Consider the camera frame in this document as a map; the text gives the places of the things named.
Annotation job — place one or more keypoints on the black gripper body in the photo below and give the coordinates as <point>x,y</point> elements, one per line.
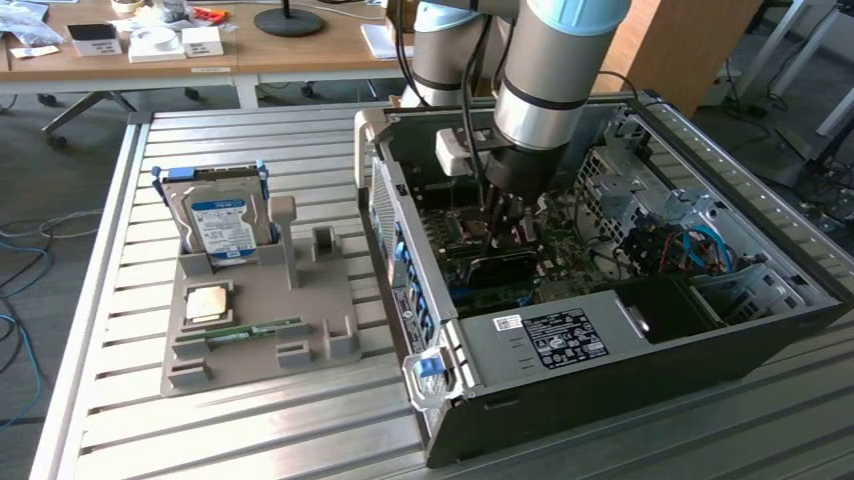
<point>520,172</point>

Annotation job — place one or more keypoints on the green GPU with black shroud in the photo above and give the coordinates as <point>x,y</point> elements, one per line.
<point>500,270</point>

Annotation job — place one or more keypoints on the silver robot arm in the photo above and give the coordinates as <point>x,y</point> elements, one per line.
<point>547,60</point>

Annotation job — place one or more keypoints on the metal socket cover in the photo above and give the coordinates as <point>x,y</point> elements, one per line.
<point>544,206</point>

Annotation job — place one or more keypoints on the CPU socket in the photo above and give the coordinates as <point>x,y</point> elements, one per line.
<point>468,227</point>

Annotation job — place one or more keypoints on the RAM stick with label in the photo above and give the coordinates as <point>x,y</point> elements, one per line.
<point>459,254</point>

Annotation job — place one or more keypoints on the green motherboard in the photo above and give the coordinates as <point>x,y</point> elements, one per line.
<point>574,260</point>

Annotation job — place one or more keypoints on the perforated metal disk bay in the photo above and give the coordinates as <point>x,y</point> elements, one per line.
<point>620,185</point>

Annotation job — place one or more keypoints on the grey chipset heatsink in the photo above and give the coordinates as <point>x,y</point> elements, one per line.
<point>552,293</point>

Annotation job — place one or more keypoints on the blue expansion slot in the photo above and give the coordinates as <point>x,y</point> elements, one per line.
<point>459,294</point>

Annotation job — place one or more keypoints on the grey power supply unit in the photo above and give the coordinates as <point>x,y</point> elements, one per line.
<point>494,350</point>

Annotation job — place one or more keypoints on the blue case latch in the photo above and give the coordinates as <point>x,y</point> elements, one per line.
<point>428,366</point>

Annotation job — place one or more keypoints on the stack of white papers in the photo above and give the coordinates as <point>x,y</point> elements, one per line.
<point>387,47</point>

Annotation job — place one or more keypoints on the small cardboard box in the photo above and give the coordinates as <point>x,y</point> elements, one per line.
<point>399,22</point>

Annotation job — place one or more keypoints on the wooden cabinet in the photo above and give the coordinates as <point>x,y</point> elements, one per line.
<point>694,50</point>

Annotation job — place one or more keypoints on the black open PC case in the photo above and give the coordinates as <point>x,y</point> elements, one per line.
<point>600,400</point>

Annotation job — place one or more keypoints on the grey parts rack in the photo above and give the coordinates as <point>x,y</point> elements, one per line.
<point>267,300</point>

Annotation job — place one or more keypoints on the hard disk with blue rails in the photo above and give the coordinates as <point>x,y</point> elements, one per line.
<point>214,220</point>

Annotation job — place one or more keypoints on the green bare RAM stick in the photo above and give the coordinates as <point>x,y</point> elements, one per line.
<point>240,331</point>

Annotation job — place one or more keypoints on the black round lamp base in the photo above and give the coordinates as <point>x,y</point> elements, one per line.
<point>288,24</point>

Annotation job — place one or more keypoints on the CPU chip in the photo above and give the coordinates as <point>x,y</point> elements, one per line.
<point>204,303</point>

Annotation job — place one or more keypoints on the plain white box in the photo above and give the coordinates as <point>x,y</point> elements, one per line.
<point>202,45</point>

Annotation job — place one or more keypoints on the orange plastic part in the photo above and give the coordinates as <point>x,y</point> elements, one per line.
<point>210,15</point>

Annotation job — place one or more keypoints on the white box with round disc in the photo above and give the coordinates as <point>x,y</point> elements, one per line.
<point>156,42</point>

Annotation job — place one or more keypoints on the beige tape roll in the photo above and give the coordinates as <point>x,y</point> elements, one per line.
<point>123,6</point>

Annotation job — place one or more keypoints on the white box with black lid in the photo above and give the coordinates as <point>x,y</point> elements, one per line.
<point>93,47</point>

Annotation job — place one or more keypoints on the paper tag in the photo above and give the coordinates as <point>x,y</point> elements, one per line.
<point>33,52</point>

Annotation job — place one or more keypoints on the clear plastic bag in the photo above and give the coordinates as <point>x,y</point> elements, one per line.
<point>27,27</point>

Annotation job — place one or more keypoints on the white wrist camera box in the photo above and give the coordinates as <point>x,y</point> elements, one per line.
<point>454,152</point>

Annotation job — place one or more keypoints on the grey disk bay bracket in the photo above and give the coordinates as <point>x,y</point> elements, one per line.
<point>761,290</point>

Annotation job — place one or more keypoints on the white desk frame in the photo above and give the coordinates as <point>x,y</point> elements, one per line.
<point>837,112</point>

